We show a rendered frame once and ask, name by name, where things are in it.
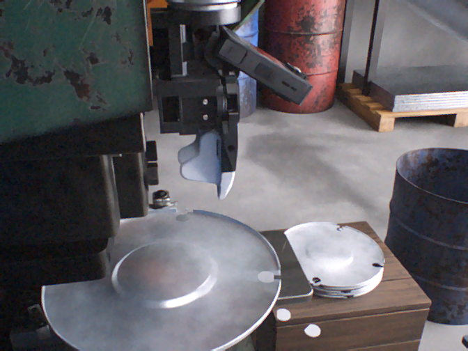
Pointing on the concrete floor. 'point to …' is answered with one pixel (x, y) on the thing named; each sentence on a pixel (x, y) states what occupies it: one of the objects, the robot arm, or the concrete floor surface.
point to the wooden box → (354, 315)
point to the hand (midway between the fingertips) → (226, 187)
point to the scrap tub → (433, 228)
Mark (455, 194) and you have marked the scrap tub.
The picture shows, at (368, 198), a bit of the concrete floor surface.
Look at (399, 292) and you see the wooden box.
